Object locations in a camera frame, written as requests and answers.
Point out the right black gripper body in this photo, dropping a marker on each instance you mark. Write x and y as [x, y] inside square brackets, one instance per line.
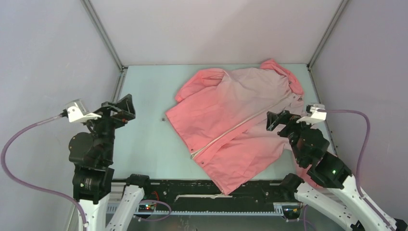
[292, 128]

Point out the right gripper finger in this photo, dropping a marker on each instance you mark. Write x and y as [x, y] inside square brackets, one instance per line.
[273, 120]
[285, 115]

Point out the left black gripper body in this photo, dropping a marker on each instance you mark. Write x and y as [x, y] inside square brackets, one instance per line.
[107, 124]

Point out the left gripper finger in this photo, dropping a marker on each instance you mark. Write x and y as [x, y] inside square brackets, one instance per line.
[124, 108]
[107, 106]

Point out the pink zip-up jacket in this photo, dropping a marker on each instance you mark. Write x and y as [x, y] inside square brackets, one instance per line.
[221, 116]

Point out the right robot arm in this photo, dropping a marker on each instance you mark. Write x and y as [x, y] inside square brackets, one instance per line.
[357, 211]

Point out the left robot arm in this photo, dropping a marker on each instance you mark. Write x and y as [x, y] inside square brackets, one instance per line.
[92, 155]

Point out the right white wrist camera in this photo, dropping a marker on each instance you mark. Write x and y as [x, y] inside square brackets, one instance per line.
[314, 114]

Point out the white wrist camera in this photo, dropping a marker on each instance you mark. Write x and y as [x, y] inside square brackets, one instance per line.
[314, 114]
[78, 113]

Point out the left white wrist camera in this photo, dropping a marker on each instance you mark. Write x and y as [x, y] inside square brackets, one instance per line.
[78, 113]

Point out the white cable tray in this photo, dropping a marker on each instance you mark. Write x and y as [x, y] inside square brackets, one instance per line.
[279, 210]

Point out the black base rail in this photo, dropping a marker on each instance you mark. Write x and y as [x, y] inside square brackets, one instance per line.
[203, 195]

